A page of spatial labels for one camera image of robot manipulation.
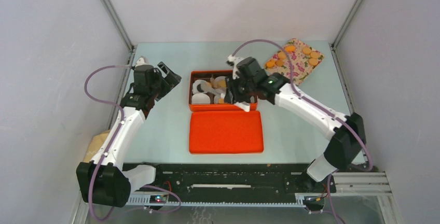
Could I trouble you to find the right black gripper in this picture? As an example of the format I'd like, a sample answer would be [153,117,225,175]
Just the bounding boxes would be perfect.
[223,74,254,105]

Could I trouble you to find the metal tongs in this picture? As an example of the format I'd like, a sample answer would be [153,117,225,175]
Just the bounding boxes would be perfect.
[197,79,252,113]

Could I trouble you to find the floral tray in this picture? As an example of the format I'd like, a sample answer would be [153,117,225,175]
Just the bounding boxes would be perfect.
[264,38,324,86]

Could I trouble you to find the orange tin lid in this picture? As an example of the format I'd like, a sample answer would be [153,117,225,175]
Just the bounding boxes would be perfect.
[189,110,264,155]

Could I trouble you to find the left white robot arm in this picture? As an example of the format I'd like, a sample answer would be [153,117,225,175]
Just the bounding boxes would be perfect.
[76,58,182,207]

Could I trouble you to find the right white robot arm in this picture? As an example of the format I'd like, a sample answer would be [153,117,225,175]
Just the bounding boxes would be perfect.
[222,55,365,192]

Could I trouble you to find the white paper cup top-left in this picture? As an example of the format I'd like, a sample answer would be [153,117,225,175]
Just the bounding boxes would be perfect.
[192,79,210,94]

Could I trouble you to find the white paper cup top-middle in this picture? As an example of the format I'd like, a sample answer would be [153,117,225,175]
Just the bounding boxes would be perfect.
[213,76,226,89]

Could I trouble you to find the white paper cup bottom-left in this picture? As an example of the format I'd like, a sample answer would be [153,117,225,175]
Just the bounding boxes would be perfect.
[191,93,211,105]

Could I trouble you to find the white paper cup bottom-middle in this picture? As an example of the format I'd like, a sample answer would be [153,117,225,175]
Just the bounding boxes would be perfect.
[213,95,223,104]

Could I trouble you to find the orange cookie tin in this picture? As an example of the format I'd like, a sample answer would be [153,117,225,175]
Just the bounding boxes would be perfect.
[188,70,240,112]

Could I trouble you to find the yellow cloth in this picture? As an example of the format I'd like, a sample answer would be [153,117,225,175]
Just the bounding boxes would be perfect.
[83,130,110,163]

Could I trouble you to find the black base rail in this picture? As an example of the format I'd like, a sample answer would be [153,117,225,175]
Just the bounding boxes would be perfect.
[123,162,337,203]

